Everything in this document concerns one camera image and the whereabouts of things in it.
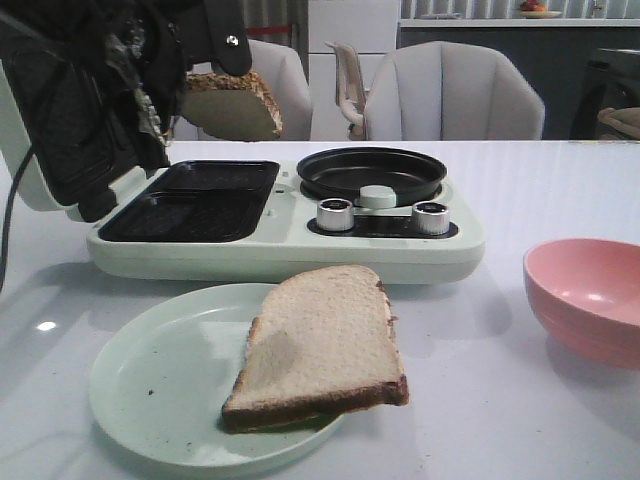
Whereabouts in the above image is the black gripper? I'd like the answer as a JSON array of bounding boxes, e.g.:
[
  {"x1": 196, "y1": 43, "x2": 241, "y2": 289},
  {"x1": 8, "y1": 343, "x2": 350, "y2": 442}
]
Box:
[{"x1": 1, "y1": 0, "x2": 252, "y2": 170}]

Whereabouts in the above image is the white bread slice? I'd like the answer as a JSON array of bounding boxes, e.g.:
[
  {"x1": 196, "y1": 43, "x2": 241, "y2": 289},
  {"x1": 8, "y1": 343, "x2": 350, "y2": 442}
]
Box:
[
  {"x1": 221, "y1": 265, "x2": 409, "y2": 432},
  {"x1": 181, "y1": 71, "x2": 283, "y2": 141}
]

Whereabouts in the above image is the mint green sandwich maker lid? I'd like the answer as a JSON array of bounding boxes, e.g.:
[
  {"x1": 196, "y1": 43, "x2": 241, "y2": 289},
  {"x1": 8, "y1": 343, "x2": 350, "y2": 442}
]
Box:
[{"x1": 1, "y1": 21, "x2": 161, "y2": 222}]

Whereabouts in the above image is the pink plastic bowl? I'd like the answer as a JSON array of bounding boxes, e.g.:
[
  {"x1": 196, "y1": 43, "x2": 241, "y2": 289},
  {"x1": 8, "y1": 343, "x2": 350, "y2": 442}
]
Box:
[{"x1": 523, "y1": 238, "x2": 639, "y2": 370}]

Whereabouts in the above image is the mint green breakfast maker base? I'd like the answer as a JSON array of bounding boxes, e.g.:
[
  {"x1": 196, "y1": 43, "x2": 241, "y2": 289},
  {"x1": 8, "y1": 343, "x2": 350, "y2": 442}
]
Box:
[{"x1": 87, "y1": 160, "x2": 485, "y2": 284}]

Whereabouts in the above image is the left grey upholstered chair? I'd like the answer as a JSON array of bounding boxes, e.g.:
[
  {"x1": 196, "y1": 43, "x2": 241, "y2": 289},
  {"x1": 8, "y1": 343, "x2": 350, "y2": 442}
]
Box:
[{"x1": 173, "y1": 40, "x2": 313, "y2": 141}]

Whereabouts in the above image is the grey upholstered chair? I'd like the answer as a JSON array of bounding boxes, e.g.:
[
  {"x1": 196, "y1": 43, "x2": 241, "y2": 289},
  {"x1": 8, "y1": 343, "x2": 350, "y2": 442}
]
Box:
[
  {"x1": 364, "y1": 41, "x2": 545, "y2": 141},
  {"x1": 173, "y1": 40, "x2": 313, "y2": 141}
]

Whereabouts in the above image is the beige office chair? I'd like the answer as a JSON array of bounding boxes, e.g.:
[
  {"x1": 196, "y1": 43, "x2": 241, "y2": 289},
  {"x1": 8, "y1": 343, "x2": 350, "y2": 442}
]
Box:
[{"x1": 325, "y1": 42, "x2": 367, "y2": 141}]

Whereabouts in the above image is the white cabinet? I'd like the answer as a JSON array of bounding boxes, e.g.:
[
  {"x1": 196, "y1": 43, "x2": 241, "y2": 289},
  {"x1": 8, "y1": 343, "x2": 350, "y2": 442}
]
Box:
[{"x1": 308, "y1": 1, "x2": 401, "y2": 141}]

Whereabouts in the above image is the black round frying pan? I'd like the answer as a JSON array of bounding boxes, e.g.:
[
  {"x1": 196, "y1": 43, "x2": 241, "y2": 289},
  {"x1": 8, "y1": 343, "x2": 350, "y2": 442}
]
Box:
[{"x1": 297, "y1": 146, "x2": 447, "y2": 206}]

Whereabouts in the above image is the left silver control knob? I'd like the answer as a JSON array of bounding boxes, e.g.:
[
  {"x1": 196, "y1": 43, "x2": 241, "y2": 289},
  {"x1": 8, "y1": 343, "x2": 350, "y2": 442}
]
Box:
[{"x1": 316, "y1": 198, "x2": 355, "y2": 232}]

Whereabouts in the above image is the silver control knob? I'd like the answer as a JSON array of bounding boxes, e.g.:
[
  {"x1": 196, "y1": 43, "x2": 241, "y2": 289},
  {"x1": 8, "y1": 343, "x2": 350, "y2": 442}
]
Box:
[
  {"x1": 316, "y1": 198, "x2": 355, "y2": 232},
  {"x1": 411, "y1": 201, "x2": 450, "y2": 236}
]

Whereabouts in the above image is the right grey upholstered chair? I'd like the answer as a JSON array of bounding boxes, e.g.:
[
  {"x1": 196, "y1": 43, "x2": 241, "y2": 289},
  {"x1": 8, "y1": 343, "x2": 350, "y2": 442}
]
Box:
[{"x1": 364, "y1": 41, "x2": 545, "y2": 141}]

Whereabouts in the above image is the right silver control knob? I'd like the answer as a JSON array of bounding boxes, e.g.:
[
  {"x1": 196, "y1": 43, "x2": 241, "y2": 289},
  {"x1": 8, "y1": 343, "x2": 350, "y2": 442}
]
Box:
[{"x1": 411, "y1": 201, "x2": 450, "y2": 236}]

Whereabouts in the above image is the fruit plate on counter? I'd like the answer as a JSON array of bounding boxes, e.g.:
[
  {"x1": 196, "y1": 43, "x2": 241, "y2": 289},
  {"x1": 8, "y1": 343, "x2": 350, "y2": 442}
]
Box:
[{"x1": 516, "y1": 0, "x2": 562, "y2": 19}]

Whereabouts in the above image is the dark counter with white top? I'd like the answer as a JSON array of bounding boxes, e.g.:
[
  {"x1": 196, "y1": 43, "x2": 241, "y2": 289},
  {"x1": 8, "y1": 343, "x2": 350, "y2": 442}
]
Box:
[{"x1": 398, "y1": 18, "x2": 639, "y2": 140}]

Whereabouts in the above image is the mint green round plate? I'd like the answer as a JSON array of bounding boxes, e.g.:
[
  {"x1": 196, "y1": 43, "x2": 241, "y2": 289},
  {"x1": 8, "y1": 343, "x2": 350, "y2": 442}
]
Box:
[{"x1": 89, "y1": 283, "x2": 343, "y2": 479}]

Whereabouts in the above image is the dark appliance at right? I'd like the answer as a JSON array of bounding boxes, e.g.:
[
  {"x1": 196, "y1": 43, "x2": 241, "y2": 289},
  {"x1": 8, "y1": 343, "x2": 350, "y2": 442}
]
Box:
[{"x1": 570, "y1": 48, "x2": 639, "y2": 140}]

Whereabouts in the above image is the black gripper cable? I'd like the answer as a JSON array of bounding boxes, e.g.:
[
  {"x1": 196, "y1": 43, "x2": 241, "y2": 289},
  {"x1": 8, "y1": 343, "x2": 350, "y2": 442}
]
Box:
[{"x1": 0, "y1": 59, "x2": 71, "y2": 294}]

